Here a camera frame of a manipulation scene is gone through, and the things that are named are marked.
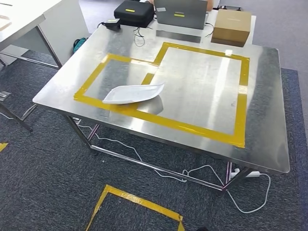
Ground white plastic car part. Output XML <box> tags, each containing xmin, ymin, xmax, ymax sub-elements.
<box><xmin>102</xmin><ymin>83</ymin><xmax>165</xmax><ymax>105</ymax></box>

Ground steel workbench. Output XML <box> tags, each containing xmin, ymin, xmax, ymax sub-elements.
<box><xmin>32</xmin><ymin>25</ymin><xmax>291</xmax><ymax>194</ymax></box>

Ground black zip case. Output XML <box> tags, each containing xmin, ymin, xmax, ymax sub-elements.
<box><xmin>114</xmin><ymin>0</ymin><xmax>154</xmax><ymax>29</ymax></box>

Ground black power adapter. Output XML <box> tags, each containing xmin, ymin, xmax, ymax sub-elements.
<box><xmin>103</xmin><ymin>18</ymin><xmax>121</xmax><ymax>32</ymax></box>

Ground grey laptop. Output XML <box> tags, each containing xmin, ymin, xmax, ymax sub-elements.
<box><xmin>154</xmin><ymin>0</ymin><xmax>208</xmax><ymax>44</ymax></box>

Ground brown cardboard box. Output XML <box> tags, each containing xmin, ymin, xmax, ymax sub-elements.
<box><xmin>211</xmin><ymin>8</ymin><xmax>252</xmax><ymax>48</ymax></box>

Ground white power strip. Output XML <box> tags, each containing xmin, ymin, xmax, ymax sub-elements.
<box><xmin>230</xmin><ymin>168</ymin><xmax>260</xmax><ymax>179</ymax></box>

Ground dark metal table leg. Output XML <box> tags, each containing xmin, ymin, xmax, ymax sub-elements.
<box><xmin>0</xmin><ymin>102</ymin><xmax>33</xmax><ymax>133</ymax></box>

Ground pale table steel legs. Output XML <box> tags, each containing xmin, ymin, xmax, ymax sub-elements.
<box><xmin>0</xmin><ymin>0</ymin><xmax>90</xmax><ymax>69</ymax></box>

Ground thin black cord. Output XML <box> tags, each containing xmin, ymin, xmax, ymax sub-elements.
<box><xmin>133</xmin><ymin>26</ymin><xmax>153</xmax><ymax>48</ymax></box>

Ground white power cable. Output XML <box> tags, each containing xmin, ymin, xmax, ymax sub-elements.
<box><xmin>77</xmin><ymin>122</ymin><xmax>271</xmax><ymax>214</ymax></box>

